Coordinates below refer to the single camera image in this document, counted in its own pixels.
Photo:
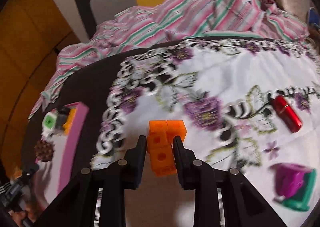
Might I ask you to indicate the orange plastic slide toy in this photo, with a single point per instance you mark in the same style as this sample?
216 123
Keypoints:
67 125

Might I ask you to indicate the brown hair brush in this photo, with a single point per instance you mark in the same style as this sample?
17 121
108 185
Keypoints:
44 151

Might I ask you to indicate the white green plug device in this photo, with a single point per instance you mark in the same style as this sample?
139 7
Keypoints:
49 124

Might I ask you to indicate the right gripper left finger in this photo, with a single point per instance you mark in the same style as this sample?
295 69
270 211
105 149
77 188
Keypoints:
135 158

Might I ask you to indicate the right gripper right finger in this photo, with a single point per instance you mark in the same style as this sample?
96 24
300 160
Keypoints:
187 172

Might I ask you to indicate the pink green striped cloth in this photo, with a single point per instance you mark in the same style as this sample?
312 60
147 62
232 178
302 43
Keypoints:
143 27

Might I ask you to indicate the red metallic capsule case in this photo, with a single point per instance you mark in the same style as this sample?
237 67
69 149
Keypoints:
286 113

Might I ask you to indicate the orange cube blocks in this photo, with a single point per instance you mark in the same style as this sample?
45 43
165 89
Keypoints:
159 145

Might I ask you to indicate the pink-rimmed white tray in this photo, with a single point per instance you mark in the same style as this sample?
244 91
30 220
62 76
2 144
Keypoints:
54 175

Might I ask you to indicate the wooden cabinet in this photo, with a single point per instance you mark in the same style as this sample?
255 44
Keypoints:
33 32

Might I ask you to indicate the teal plastic stand toy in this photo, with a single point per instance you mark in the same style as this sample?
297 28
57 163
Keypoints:
300 201

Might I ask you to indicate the magenta plastic cup mould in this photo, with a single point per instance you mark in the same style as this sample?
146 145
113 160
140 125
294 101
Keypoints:
289 178

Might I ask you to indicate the white floral embroidered cloth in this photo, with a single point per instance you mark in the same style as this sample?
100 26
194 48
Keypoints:
222 90

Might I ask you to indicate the grey jar with black lid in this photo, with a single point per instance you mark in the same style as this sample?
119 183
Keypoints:
62 116

